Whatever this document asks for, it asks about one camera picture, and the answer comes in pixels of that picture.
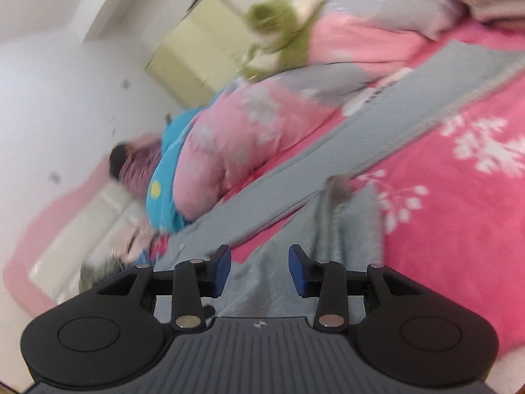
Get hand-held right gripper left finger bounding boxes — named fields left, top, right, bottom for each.
left=95, top=244, right=232, bottom=332

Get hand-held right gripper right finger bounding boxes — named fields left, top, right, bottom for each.
left=288, top=243, right=422, bottom=333

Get grey sweatpants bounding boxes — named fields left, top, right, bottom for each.
left=156, top=40, right=525, bottom=325

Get stack of folded clothes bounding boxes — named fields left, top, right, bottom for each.
left=472, top=2, right=525, bottom=23

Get pink floral pajama garment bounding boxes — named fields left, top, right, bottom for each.
left=117, top=219, right=160, bottom=263

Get teal dotted quilt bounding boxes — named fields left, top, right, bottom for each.
left=145, top=107, right=218, bottom=234

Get green patterned cloth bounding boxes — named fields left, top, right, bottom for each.
left=78, top=254, right=124, bottom=292

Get pink floral quilt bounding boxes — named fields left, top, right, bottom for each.
left=172, top=0, right=468, bottom=222

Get pink flower printed blanket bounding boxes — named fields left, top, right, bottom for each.
left=152, top=20, right=525, bottom=349

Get pink and cream headboard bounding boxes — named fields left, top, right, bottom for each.
left=2, top=160, right=152, bottom=318

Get pale yellow wardrobe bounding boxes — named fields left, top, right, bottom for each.
left=143, top=0, right=255, bottom=109

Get green and cream fleece garment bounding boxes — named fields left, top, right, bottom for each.
left=240, top=0, right=341, bottom=83

